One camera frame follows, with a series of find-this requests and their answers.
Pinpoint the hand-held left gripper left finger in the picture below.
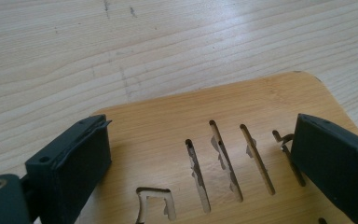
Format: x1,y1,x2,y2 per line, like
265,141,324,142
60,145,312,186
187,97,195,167
24,113,113,224

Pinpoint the wooden coaster with cutouts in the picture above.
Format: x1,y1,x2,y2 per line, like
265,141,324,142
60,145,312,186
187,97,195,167
74,70,358,224

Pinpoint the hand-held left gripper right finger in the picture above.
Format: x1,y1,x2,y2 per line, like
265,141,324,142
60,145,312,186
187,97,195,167
290,113,358,224

